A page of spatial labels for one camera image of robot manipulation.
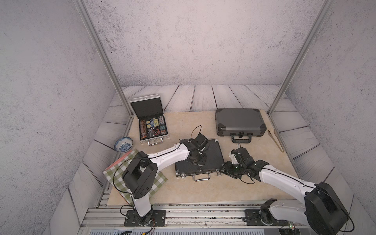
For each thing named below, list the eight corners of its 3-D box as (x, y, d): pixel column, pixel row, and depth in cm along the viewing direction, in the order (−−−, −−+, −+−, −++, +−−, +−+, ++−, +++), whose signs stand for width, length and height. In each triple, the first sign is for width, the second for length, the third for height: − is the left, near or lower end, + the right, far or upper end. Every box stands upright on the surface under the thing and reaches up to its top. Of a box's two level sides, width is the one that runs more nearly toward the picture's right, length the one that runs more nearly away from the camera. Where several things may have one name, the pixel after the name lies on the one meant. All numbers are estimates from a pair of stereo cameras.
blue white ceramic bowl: (115, 152, 99) (112, 148, 96) (119, 140, 105) (117, 136, 102) (131, 151, 99) (129, 148, 96) (135, 140, 105) (133, 136, 102)
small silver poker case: (142, 148, 102) (132, 126, 85) (140, 121, 118) (131, 99, 101) (170, 141, 106) (165, 119, 88) (164, 116, 122) (159, 93, 105)
